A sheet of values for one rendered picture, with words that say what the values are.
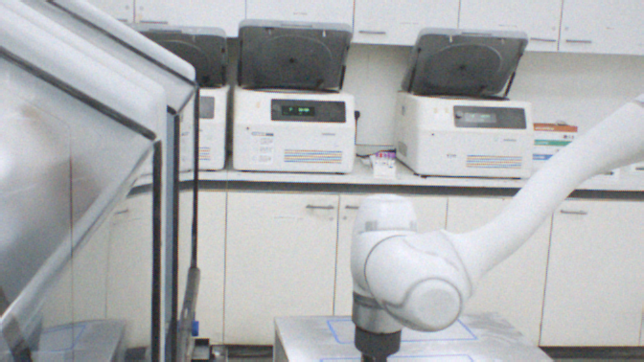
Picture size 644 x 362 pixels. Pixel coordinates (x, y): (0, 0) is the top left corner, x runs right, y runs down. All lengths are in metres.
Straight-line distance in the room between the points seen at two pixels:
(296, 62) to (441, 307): 2.92
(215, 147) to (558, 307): 1.83
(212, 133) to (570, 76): 2.03
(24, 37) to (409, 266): 0.54
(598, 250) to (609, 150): 2.69
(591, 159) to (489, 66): 2.74
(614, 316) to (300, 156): 1.75
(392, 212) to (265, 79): 2.85
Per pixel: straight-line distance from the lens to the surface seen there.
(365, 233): 1.17
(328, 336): 1.87
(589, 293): 4.03
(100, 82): 0.85
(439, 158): 3.62
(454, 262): 1.05
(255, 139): 3.48
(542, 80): 4.40
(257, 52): 3.77
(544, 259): 3.88
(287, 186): 3.57
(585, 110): 4.51
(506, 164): 3.71
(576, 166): 1.27
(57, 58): 0.85
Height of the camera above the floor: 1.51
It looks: 11 degrees down
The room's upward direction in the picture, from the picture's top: 3 degrees clockwise
